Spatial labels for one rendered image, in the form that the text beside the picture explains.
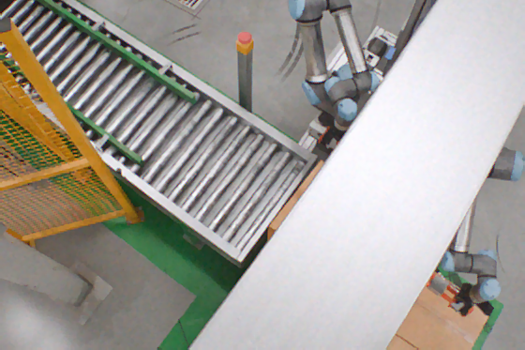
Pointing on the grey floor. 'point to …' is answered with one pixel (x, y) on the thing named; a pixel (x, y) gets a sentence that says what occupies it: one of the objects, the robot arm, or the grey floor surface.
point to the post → (245, 74)
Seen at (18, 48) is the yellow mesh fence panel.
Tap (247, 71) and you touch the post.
